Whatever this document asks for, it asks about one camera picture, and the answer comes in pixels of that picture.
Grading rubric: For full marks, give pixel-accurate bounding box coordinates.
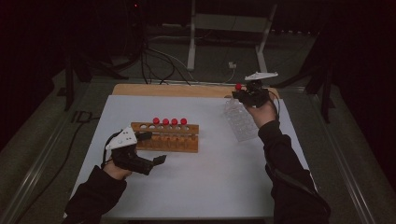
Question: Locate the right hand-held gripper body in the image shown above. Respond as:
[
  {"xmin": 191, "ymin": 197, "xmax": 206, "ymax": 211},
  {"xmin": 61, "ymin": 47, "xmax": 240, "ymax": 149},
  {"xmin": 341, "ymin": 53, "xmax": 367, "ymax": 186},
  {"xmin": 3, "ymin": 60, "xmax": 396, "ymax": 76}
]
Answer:
[{"xmin": 244, "ymin": 71, "xmax": 279, "ymax": 109}]

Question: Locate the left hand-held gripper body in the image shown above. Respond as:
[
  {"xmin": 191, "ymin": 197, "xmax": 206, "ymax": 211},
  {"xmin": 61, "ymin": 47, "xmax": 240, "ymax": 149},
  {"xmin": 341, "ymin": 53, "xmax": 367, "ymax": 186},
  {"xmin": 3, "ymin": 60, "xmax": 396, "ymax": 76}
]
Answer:
[{"xmin": 104, "ymin": 125, "xmax": 156, "ymax": 176}]

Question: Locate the wooden test tube rack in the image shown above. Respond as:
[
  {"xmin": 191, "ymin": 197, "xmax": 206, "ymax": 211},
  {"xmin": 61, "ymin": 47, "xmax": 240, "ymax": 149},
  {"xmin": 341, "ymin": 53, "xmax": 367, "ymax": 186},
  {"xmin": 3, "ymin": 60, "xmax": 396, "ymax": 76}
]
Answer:
[{"xmin": 130, "ymin": 120, "xmax": 200, "ymax": 154}]

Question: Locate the clear acrylic tube rack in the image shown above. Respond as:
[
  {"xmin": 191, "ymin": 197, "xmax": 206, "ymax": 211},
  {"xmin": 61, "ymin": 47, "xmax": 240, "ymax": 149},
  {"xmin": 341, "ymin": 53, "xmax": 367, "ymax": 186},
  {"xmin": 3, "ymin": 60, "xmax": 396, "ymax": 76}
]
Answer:
[{"xmin": 223, "ymin": 96, "xmax": 261, "ymax": 143}]

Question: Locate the person's right hand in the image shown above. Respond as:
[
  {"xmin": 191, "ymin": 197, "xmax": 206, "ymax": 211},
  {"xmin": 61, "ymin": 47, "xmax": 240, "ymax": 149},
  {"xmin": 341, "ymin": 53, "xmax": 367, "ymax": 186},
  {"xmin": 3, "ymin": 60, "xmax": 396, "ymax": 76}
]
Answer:
[{"xmin": 247, "ymin": 92, "xmax": 278, "ymax": 130}]

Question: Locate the person's left hand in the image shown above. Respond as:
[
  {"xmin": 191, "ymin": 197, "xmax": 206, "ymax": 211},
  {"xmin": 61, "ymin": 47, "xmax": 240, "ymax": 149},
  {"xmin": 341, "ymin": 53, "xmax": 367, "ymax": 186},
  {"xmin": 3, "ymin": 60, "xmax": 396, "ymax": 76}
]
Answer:
[{"xmin": 103, "ymin": 159, "xmax": 134, "ymax": 182}]

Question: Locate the white table sheet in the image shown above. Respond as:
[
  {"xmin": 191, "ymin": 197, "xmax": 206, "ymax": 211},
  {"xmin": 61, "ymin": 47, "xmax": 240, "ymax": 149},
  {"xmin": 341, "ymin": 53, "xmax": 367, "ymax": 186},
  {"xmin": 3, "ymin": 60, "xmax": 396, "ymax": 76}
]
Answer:
[{"xmin": 64, "ymin": 94, "xmax": 312, "ymax": 220}]

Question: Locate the black stand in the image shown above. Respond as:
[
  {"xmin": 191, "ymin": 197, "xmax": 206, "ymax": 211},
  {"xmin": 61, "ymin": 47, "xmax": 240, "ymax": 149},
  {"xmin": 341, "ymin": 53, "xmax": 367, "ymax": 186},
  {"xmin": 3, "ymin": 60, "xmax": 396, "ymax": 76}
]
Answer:
[
  {"xmin": 57, "ymin": 52, "xmax": 130, "ymax": 112},
  {"xmin": 270, "ymin": 31, "xmax": 338, "ymax": 124}
]

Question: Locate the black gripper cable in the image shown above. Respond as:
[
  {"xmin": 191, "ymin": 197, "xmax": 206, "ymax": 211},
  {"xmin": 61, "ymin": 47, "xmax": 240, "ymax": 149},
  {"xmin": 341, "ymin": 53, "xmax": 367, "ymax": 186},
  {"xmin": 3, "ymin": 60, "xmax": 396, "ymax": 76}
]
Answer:
[
  {"xmin": 100, "ymin": 132, "xmax": 122, "ymax": 171},
  {"xmin": 270, "ymin": 98, "xmax": 281, "ymax": 121}
]

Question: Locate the black floor cable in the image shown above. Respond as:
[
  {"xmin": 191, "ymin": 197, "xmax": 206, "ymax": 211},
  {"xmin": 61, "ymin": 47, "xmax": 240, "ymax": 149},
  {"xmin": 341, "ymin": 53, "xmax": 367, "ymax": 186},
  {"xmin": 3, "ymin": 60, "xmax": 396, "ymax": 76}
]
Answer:
[{"xmin": 14, "ymin": 111, "xmax": 101, "ymax": 224}]

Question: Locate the tangle of black cables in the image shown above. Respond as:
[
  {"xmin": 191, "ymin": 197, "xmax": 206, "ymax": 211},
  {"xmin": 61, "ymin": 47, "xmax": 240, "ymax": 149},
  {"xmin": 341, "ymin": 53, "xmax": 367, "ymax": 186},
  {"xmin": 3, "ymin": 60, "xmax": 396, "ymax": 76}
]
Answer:
[{"xmin": 136, "ymin": 38, "xmax": 194, "ymax": 86}]

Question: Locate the grey metal stand frame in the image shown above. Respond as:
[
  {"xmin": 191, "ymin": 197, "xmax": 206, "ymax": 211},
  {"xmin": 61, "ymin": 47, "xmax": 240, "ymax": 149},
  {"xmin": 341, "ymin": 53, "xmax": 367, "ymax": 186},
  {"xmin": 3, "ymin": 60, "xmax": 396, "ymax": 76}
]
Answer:
[{"xmin": 186, "ymin": 0, "xmax": 278, "ymax": 73}]

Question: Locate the metal floor rail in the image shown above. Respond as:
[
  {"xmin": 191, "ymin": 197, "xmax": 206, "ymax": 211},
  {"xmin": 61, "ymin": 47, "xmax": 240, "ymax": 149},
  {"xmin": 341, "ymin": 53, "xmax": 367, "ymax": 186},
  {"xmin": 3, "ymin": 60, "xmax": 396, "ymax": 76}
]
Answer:
[
  {"xmin": 307, "ymin": 92, "xmax": 376, "ymax": 224},
  {"xmin": 0, "ymin": 110, "xmax": 73, "ymax": 224}
]

